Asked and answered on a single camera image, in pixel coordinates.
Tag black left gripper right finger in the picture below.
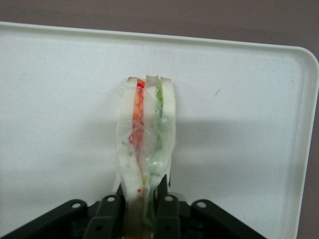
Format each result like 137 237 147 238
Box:
153 173 190 239

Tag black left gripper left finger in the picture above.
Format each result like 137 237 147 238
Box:
84 185 127 239

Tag triangle sandwich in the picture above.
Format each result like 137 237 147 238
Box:
113 74 179 239

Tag cream plastic tray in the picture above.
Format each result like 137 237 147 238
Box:
0 21 319 239

